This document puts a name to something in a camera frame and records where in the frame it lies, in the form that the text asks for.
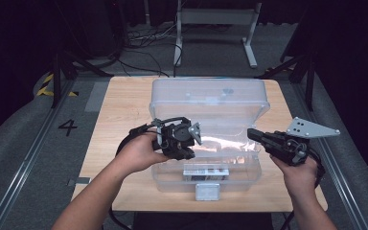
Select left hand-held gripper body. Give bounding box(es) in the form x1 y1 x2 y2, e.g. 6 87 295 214
151 116 203 158

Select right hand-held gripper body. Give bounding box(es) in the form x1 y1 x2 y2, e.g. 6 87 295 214
264 116 341 167

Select clear plastic storage box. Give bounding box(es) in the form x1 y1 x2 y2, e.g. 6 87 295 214
149 76 271 201

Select person's right hand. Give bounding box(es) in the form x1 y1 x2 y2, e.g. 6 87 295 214
269 154 319 201

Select person's left hand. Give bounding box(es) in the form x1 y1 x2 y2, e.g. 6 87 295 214
114 132 171 175

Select black tripod stand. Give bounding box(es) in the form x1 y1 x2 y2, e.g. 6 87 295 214
255 53 318 111
51 50 115 109

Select grey tape strip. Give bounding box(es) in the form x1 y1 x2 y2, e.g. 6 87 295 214
67 176 92 188

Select yellow black floor tape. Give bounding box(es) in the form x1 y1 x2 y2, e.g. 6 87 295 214
35 73 80 98

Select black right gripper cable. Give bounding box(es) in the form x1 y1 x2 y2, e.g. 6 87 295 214
281 147 327 230

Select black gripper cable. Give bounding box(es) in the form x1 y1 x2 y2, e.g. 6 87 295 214
108 124 161 230
281 147 327 230

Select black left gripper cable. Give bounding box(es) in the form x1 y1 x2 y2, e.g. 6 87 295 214
108 124 161 230

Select metal floor rail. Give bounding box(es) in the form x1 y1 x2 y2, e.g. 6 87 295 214
0 80 78 230
291 80 368 230

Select black floor cables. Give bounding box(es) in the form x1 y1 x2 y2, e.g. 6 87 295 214
117 21 185 78

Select white metal stand frame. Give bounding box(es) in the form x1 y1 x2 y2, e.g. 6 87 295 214
172 0 264 69

